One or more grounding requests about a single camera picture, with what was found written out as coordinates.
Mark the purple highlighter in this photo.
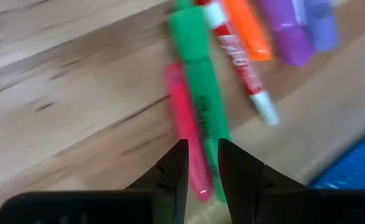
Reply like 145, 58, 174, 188
253, 0, 316, 68

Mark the green highlighter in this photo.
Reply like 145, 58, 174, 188
167, 0, 233, 205

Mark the red thin marker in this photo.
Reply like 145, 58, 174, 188
196, 0, 281, 127

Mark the orange highlighter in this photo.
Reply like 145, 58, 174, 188
221, 0, 275, 62

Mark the blue plastic basket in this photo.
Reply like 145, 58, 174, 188
308, 124, 365, 190

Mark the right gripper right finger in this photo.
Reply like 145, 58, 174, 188
218, 138, 310, 224

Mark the lavender highlighter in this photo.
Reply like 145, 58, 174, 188
293, 0, 340, 54

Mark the pink highlighter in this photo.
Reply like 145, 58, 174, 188
164, 61, 214, 203

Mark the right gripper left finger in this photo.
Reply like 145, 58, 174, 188
124, 138, 190, 224

